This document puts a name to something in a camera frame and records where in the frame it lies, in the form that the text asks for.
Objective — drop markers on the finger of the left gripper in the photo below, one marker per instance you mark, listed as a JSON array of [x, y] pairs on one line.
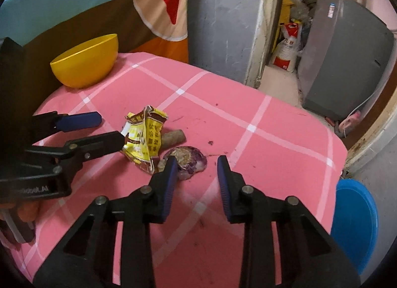
[[49, 123], [81, 150]]

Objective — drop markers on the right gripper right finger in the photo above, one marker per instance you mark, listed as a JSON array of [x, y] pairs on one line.
[[284, 244]]

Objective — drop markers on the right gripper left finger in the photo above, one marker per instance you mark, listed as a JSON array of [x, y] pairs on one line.
[[84, 256]]

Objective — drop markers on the yellow snack wrapper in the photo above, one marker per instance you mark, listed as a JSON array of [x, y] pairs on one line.
[[143, 138]]

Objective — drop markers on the brown cork-like stub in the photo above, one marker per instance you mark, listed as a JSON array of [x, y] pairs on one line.
[[172, 139]]

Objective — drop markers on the purple onion skin scrap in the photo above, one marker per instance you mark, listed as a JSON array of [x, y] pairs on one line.
[[190, 161]]

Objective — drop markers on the person's left hand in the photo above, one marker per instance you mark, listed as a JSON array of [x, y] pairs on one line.
[[21, 210]]

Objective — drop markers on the blue plastic bucket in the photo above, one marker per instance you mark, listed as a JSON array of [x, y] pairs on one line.
[[355, 222]]

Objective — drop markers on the yellow plastic bowl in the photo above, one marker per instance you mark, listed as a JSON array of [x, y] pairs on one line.
[[87, 63]]

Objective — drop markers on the pink checked tablecloth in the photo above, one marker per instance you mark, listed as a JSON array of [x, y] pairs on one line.
[[277, 148]]

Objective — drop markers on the red white rice bag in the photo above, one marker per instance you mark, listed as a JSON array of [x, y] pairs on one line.
[[286, 52]]

